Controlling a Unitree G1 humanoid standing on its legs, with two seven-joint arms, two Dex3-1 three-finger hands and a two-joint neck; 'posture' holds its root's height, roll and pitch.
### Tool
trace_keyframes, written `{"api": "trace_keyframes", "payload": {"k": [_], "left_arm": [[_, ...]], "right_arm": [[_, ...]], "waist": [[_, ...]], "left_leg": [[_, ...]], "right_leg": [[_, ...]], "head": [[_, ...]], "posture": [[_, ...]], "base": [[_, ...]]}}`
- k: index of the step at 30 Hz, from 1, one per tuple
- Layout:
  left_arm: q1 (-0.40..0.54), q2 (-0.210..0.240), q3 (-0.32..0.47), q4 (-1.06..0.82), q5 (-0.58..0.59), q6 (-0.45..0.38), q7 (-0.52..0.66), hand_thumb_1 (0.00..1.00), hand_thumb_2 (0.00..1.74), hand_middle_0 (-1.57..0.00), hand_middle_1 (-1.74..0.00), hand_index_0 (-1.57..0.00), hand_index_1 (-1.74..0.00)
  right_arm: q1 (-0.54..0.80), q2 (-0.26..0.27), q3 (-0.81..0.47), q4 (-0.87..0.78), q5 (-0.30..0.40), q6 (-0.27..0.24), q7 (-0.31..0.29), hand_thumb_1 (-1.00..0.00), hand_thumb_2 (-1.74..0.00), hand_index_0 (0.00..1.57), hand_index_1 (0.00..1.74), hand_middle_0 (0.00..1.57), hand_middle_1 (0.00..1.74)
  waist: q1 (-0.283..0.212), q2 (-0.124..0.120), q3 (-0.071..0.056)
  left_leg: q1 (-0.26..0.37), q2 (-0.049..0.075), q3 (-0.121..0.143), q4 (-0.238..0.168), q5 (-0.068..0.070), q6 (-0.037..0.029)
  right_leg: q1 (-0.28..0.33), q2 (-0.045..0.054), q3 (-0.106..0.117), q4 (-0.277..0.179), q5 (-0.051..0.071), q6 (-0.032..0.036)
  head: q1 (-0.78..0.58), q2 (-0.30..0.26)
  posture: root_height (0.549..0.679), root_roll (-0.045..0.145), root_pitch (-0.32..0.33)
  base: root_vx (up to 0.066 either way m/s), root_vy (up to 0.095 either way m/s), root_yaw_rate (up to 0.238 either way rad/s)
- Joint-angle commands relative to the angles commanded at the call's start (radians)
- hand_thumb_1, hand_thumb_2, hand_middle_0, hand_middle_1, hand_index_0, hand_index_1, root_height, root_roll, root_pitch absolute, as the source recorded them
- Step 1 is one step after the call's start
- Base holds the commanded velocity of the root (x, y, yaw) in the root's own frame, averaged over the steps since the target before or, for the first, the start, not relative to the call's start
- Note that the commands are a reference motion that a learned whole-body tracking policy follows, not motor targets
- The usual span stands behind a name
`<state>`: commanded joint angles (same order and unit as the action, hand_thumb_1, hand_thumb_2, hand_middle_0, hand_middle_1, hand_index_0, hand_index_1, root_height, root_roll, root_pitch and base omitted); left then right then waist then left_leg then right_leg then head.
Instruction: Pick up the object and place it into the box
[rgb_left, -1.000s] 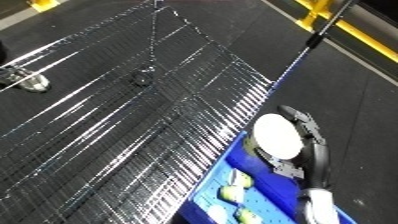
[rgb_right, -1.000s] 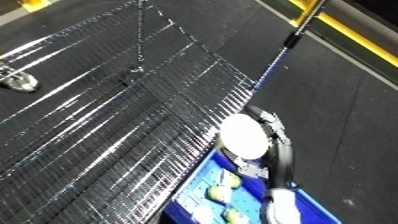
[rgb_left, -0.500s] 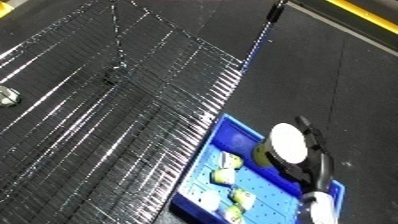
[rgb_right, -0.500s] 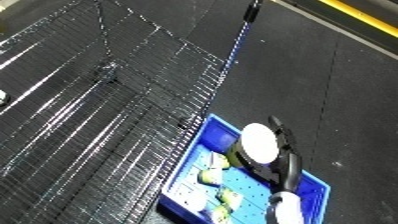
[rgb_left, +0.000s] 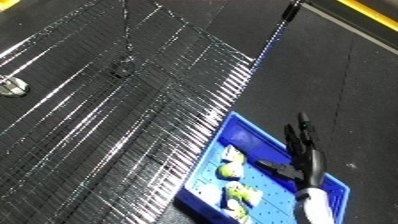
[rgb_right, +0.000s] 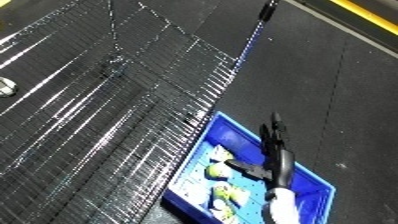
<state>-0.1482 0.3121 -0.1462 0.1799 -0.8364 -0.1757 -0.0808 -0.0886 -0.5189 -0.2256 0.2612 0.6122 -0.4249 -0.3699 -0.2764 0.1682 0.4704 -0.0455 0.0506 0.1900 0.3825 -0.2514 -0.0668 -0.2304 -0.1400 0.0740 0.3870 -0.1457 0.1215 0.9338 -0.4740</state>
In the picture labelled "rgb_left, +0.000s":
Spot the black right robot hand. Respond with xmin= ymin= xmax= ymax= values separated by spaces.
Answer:
xmin=255 ymin=111 xmax=329 ymax=192

